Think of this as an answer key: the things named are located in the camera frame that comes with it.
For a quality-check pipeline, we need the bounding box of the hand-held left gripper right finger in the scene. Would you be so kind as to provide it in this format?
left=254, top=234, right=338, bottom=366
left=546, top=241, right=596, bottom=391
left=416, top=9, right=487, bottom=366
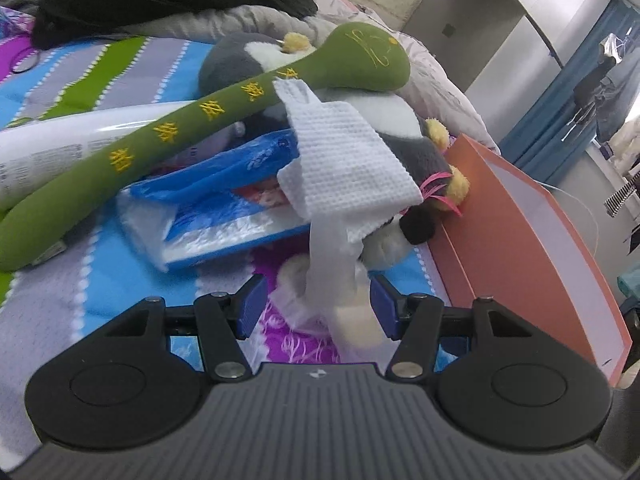
left=369, top=275, right=532, bottom=382

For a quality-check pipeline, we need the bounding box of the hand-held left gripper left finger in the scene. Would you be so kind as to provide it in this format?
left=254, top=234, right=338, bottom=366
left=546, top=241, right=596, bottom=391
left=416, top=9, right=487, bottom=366
left=107, top=275, right=268, bottom=382

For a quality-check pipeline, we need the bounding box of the translucent white plastic bag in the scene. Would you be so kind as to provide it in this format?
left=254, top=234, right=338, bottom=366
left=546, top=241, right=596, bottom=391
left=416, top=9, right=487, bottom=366
left=292, top=210, right=373, bottom=333

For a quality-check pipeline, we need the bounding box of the blue tissue packet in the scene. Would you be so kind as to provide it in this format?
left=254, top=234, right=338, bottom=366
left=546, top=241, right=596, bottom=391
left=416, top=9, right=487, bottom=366
left=116, top=129, right=313, bottom=273

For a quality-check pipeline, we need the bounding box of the pink feather tassel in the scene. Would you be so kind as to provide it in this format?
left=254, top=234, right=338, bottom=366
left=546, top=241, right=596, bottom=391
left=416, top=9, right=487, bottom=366
left=419, top=170, right=463, bottom=217

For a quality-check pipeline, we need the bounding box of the orange cardboard box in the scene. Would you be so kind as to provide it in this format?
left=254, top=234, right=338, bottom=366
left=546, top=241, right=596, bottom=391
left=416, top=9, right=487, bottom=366
left=431, top=133, right=633, bottom=386

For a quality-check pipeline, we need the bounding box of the white waffle cloth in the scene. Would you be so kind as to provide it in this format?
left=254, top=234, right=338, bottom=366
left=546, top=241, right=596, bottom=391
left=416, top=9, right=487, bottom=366
left=272, top=77, right=422, bottom=241

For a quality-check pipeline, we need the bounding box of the floral striped bedsheet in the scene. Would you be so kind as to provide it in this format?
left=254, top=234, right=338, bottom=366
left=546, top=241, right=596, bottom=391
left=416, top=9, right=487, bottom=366
left=0, top=5, right=451, bottom=461

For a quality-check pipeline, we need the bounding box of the green plush massage stick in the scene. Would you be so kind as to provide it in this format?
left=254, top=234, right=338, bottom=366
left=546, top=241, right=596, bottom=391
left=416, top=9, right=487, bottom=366
left=0, top=22, right=412, bottom=273

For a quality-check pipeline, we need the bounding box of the pale grey quilt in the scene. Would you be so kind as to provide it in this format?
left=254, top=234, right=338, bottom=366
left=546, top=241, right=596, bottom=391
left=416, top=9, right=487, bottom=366
left=100, top=0, right=501, bottom=153

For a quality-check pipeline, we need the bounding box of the grey penguin plush toy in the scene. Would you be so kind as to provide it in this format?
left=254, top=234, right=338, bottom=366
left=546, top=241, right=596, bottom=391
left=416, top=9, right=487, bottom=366
left=198, top=31, right=472, bottom=216

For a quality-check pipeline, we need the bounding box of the white tube bottle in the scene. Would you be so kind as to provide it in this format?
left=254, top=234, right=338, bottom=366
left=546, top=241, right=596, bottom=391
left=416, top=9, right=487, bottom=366
left=0, top=100, right=241, bottom=213

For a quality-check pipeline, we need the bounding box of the blue curtain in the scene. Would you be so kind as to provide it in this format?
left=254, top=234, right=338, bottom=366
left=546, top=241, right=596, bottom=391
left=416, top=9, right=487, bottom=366
left=500, top=0, right=636, bottom=186

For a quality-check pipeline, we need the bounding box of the striped hanging garment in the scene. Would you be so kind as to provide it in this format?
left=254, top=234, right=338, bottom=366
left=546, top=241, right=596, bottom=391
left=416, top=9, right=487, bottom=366
left=604, top=170, right=640, bottom=218

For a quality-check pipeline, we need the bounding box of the white hanging garment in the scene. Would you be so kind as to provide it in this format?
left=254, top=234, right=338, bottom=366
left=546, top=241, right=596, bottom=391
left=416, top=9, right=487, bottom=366
left=607, top=115, right=640, bottom=171

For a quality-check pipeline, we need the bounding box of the grey wardrobe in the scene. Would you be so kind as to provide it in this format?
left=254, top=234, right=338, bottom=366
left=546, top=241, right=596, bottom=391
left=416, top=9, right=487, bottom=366
left=402, top=0, right=621, bottom=101

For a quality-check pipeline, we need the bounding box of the dark hanging jacket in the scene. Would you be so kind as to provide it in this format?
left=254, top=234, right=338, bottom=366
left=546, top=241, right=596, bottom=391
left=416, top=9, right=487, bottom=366
left=572, top=55, right=626, bottom=121

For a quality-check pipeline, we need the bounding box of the white cable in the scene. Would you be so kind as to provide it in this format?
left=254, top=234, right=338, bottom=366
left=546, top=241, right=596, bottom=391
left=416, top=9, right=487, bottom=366
left=545, top=184, right=601, bottom=256

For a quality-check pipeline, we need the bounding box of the black hair tie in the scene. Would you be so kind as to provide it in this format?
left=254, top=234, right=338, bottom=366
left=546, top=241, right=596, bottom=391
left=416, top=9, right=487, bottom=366
left=10, top=47, right=43, bottom=74

